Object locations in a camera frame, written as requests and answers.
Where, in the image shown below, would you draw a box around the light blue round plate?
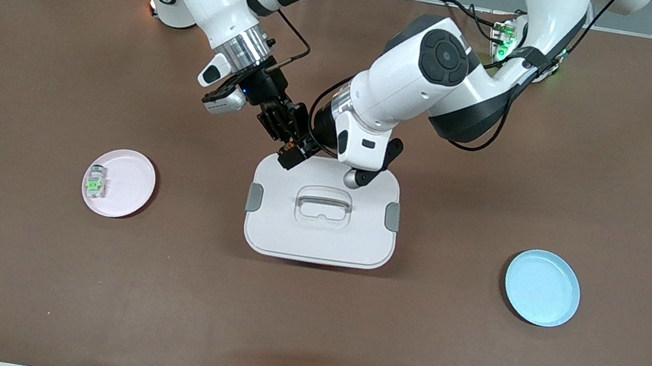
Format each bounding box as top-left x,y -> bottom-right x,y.
498,244 -> 588,333

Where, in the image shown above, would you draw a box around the black base cable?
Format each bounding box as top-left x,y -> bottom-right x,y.
436,0 -> 508,41

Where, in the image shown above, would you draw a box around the brown table mat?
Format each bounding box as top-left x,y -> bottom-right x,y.
0,0 -> 652,366

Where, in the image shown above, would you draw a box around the white lidded box grey clips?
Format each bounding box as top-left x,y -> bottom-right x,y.
238,145 -> 410,277

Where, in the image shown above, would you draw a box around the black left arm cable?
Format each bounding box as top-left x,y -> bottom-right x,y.
303,0 -> 625,201

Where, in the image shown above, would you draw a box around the pink round plate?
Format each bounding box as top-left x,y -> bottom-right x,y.
77,142 -> 161,225

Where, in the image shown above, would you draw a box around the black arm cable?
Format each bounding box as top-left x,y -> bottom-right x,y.
303,0 -> 625,201
248,5 -> 318,82

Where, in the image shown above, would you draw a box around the green and clear switch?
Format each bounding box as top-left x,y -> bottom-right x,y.
83,163 -> 110,201

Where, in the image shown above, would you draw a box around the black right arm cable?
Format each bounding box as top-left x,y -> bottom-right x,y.
248,5 -> 318,82

